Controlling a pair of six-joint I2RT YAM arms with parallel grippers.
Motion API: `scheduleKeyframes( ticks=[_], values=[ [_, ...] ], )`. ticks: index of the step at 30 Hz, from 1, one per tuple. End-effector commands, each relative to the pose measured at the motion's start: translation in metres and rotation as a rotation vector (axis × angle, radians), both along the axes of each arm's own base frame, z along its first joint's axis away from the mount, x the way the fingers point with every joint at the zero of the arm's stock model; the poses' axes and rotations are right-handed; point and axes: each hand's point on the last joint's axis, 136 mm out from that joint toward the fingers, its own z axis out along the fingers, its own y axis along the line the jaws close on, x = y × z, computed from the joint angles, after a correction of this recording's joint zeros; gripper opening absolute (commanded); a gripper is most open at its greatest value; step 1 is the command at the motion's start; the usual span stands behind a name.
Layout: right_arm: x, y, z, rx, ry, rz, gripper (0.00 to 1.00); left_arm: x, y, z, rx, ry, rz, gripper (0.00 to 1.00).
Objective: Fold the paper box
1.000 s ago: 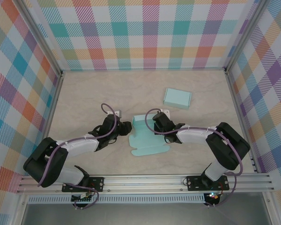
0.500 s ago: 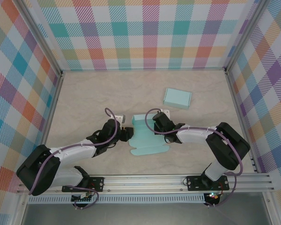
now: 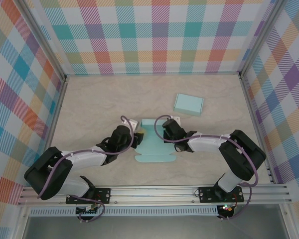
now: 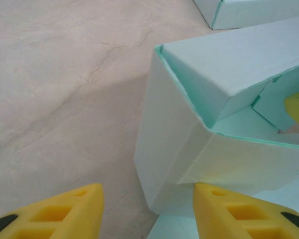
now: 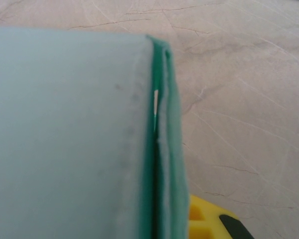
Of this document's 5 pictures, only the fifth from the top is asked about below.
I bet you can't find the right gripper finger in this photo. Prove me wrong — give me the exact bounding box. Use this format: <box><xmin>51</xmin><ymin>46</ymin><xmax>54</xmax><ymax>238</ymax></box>
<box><xmin>188</xmin><ymin>194</ymin><xmax>255</xmax><ymax>239</ymax></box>

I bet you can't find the light blue paper box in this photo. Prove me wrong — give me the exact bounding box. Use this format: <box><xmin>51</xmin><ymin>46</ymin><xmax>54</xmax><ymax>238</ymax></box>
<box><xmin>0</xmin><ymin>24</ymin><xmax>190</xmax><ymax>239</ymax></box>

